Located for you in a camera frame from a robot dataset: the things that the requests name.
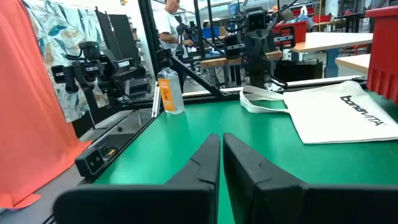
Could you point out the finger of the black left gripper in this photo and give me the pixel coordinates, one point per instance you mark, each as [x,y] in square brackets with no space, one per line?
[253,46]
[265,45]

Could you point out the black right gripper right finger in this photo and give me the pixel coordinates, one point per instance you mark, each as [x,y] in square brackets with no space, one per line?
[280,202]

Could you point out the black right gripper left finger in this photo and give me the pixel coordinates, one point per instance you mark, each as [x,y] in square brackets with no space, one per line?
[186,202]

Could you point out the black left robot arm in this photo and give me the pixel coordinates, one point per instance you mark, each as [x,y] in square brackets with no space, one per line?
[256,71]

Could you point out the red plastic laundry bin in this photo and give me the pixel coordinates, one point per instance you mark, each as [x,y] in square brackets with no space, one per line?
[384,56]

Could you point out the person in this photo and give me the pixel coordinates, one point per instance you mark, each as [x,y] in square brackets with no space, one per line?
[206,25]
[164,25]

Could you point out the red storage crate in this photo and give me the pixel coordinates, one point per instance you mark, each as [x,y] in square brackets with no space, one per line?
[298,31]

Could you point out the black equipment case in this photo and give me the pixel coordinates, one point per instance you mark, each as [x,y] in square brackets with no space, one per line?
[298,71]

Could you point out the white table blue leg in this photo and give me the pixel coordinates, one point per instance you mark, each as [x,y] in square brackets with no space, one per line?
[329,40]

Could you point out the light wood table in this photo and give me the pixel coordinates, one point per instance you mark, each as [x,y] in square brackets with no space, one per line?
[354,62]

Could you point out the white plastic strip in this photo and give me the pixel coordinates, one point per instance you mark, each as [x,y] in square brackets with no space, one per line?
[156,102]

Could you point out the white bonavita tote bag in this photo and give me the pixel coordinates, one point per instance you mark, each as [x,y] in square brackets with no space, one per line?
[326,118]

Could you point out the black flat panel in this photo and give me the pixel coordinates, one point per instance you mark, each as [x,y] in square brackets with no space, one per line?
[119,34]

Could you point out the pale leaf-print fabric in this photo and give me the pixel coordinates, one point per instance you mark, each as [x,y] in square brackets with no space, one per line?
[62,31]

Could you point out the orange fabric backdrop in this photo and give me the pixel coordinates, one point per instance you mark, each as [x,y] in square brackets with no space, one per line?
[28,109]

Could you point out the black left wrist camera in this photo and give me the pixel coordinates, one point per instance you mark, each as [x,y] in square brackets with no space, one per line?
[256,21]

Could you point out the black table-level camera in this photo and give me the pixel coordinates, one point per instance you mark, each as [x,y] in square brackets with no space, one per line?
[93,161]

